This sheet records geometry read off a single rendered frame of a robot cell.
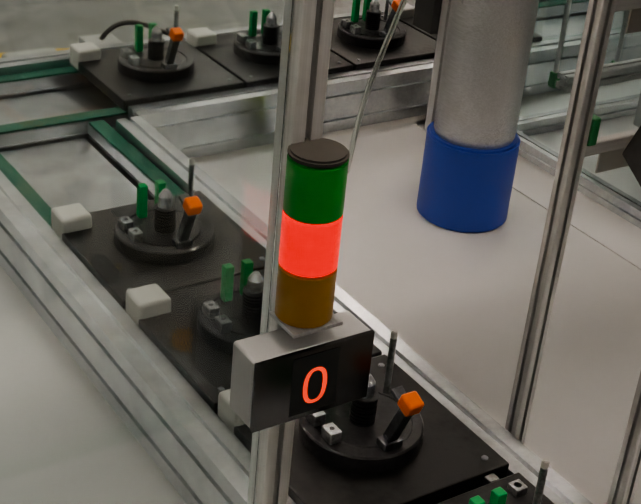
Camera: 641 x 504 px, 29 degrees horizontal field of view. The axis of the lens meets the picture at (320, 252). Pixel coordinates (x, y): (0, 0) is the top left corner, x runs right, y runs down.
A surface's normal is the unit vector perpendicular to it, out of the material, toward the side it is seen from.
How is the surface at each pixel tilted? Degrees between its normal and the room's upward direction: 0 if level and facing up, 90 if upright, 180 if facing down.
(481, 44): 90
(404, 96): 90
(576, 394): 0
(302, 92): 90
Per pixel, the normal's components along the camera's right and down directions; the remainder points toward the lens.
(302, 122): 0.54, 0.45
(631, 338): 0.08, -0.87
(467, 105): -0.44, 0.40
